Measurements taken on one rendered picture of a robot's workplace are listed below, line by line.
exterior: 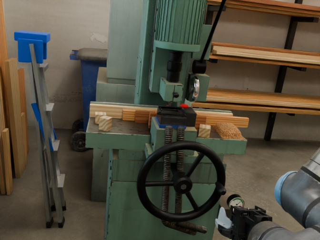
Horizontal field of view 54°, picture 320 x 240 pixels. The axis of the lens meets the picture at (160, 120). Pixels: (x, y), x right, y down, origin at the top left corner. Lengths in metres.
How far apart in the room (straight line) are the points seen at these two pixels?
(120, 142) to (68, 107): 2.53
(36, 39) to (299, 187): 1.44
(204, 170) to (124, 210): 0.35
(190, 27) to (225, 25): 2.55
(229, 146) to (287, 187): 0.47
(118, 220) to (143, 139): 0.35
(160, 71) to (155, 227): 0.64
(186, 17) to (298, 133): 3.47
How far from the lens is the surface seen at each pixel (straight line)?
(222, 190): 0.99
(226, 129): 1.23
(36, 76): 1.79
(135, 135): 1.12
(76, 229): 2.13
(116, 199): 1.23
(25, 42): 1.79
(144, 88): 1.43
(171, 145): 0.95
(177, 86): 1.21
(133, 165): 1.17
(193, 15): 1.16
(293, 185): 0.78
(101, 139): 1.12
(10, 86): 2.48
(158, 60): 1.31
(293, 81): 4.17
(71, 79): 3.54
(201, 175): 1.23
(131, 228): 1.31
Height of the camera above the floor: 1.29
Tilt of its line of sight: 18 degrees down
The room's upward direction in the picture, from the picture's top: 7 degrees clockwise
